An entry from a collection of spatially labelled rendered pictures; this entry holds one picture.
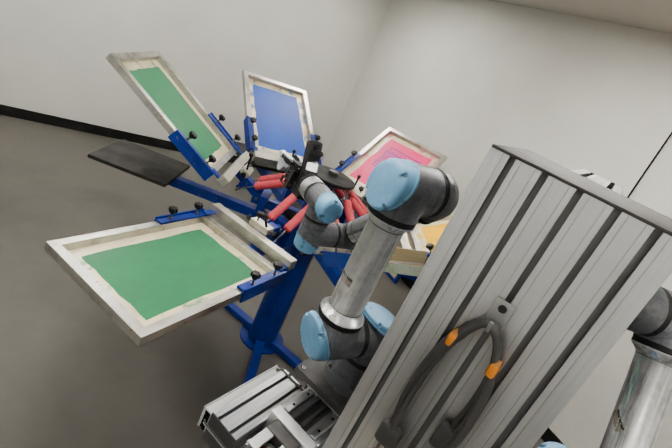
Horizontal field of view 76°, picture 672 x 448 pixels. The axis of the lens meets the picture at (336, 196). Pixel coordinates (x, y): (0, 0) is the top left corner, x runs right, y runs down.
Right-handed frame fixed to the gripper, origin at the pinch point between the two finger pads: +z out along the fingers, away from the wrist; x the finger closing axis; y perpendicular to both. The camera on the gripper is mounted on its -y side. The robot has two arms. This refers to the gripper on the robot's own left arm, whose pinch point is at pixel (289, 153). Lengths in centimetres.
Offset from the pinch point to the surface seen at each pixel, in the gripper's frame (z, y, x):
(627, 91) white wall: 63, -125, 265
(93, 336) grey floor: 92, 170, -4
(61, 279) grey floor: 144, 172, -22
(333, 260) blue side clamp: 14, 43, 55
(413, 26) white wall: 341, -124, 267
